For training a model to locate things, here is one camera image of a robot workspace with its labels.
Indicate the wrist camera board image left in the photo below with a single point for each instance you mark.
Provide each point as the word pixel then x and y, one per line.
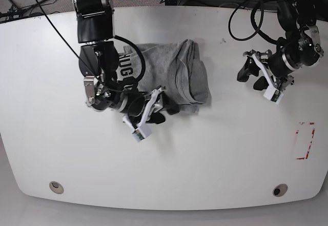
pixel 141 133

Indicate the left table cable grommet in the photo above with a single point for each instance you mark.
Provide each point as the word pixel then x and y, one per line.
pixel 56 187

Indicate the red tape rectangle marking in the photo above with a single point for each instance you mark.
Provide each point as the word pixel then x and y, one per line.
pixel 303 140

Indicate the black tripod stand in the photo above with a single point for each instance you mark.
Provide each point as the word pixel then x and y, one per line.
pixel 16 13

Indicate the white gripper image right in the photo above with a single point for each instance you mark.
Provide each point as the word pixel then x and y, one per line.
pixel 272 69

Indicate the right table cable grommet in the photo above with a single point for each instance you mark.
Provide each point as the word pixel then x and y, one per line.
pixel 280 190

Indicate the grey Hugging Face T-shirt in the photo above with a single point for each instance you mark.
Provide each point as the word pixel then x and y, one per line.
pixel 178 67

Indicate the wrist camera board image right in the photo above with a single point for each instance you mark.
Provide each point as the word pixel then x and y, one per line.
pixel 273 95

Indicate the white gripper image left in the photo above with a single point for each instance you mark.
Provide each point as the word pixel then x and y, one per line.
pixel 146 108

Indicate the wrist camera board image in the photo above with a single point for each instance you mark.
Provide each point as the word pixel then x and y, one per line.
pixel 273 95
pixel 141 133

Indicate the table cable grommet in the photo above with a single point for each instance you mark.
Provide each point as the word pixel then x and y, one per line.
pixel 280 190
pixel 56 187

